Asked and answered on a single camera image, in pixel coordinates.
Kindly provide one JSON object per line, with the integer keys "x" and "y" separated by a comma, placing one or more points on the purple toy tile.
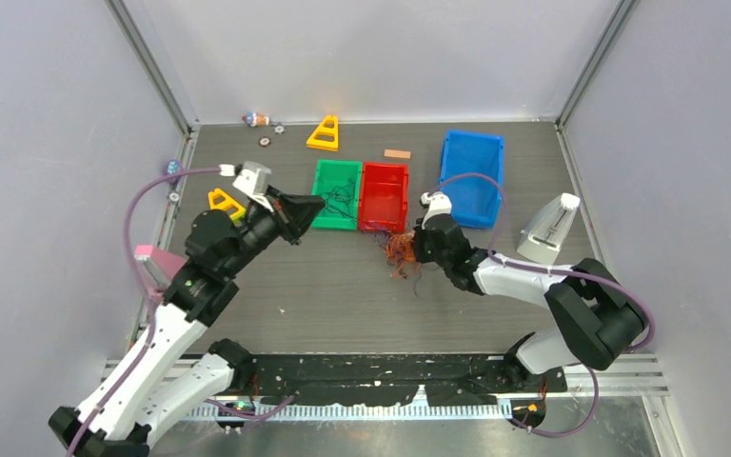
{"x": 173, "y": 167}

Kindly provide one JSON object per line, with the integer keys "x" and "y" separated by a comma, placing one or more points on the white grey stand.
{"x": 543, "y": 237}

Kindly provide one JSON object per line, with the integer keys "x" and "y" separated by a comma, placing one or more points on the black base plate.
{"x": 384, "y": 380}

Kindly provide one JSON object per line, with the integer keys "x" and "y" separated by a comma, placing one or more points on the wooden block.
{"x": 397, "y": 154}

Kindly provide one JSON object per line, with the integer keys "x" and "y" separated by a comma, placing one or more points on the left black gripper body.
{"x": 262, "y": 227}

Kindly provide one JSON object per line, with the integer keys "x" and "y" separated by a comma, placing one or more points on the yellow triangle block near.
{"x": 220, "y": 200}

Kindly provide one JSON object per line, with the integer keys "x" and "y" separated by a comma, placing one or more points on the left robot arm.
{"x": 133, "y": 408}

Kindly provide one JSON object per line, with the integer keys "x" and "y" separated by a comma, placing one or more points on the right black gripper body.
{"x": 425, "y": 251}

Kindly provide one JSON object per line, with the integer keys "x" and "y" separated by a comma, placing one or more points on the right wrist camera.
{"x": 434, "y": 203}

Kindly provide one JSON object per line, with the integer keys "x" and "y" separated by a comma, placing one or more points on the clown figurine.
{"x": 255, "y": 119}

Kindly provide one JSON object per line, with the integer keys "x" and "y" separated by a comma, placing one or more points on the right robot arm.
{"x": 596, "y": 319}

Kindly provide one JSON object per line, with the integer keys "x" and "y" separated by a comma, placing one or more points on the blue plastic bin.
{"x": 477, "y": 160}

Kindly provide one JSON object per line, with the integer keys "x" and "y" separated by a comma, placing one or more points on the red plastic bin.
{"x": 383, "y": 200}

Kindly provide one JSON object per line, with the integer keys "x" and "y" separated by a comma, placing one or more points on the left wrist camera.
{"x": 250, "y": 178}

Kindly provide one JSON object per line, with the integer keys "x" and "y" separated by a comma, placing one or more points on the pink stand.
{"x": 157, "y": 267}

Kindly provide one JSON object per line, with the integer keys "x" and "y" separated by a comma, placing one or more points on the green plastic bin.
{"x": 338, "y": 182}

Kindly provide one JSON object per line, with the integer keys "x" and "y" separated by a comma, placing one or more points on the yellow triangle block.
{"x": 220, "y": 200}
{"x": 326, "y": 135}

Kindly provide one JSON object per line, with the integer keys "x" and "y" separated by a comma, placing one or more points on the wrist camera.
{"x": 250, "y": 178}
{"x": 434, "y": 203}

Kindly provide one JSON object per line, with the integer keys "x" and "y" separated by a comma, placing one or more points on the yellow triangle block far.
{"x": 326, "y": 135}

